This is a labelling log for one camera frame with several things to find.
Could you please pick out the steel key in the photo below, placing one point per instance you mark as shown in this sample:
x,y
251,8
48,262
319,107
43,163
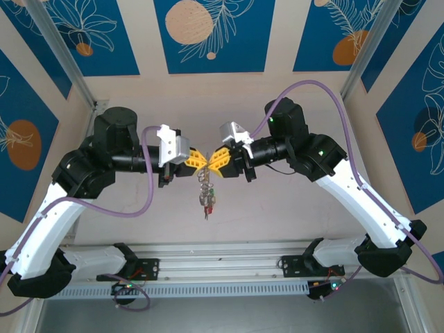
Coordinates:
x,y
207,157

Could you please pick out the silver keyring bunch with keys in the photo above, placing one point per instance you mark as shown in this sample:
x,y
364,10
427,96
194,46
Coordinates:
x,y
207,199

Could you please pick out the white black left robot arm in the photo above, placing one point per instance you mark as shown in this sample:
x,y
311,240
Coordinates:
x,y
45,225

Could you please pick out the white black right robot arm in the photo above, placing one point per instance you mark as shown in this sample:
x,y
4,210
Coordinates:
x,y
367,204

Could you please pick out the blue poster beige circle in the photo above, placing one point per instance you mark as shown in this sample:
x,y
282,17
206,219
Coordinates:
x,y
243,52

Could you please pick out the blue poster orange circle fern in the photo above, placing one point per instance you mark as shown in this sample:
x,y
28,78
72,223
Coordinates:
x,y
312,34

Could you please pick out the blue poster small orange circle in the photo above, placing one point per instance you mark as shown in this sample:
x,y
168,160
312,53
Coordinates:
x,y
114,34

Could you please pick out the blue poster orange oval flower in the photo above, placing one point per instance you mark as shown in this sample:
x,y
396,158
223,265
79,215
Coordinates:
x,y
14,187

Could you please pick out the blue poster orange dark circles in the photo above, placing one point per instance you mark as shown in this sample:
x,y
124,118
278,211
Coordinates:
x,y
399,156

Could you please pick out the grey metal sheet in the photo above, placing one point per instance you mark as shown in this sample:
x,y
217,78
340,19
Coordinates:
x,y
225,317

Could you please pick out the aluminium base extrusion rail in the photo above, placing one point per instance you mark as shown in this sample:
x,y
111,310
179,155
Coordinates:
x,y
215,263

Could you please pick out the aluminium frame post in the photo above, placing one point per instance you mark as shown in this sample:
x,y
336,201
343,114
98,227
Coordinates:
x,y
62,52
378,41

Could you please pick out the blue floral wall poster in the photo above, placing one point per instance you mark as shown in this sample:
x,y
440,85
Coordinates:
x,y
409,52
34,52

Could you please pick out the aluminium frame rail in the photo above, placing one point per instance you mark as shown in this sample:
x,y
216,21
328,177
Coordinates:
x,y
412,312
29,322

